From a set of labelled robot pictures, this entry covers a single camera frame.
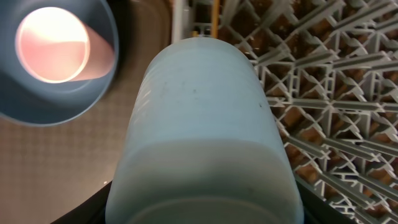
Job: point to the brown serving tray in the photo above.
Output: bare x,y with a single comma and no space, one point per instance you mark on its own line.
47,172

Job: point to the pink cup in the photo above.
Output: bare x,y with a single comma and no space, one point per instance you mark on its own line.
55,46

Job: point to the dark blue plate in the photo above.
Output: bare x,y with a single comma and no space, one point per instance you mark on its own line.
30,101

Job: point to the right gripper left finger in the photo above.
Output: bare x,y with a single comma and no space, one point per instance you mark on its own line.
91,211

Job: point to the light blue cup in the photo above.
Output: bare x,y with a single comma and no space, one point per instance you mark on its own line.
202,145

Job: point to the grey dishwasher rack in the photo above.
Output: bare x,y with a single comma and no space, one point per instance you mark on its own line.
329,71

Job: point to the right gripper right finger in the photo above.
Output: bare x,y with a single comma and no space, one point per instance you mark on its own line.
316,211

